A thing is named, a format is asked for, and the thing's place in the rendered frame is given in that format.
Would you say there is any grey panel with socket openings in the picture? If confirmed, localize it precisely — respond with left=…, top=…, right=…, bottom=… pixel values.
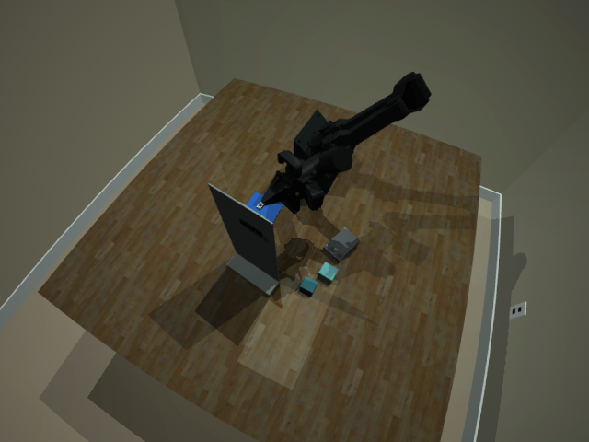
left=208, top=183, right=280, bottom=296

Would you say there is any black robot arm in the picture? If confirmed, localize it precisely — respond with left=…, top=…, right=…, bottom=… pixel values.
left=298, top=72, right=432, bottom=211

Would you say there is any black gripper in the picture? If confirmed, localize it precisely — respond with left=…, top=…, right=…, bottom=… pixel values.
left=261, top=150, right=319, bottom=214

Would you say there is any blue flat square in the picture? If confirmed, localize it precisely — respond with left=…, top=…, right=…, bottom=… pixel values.
left=246, top=192, right=283, bottom=222

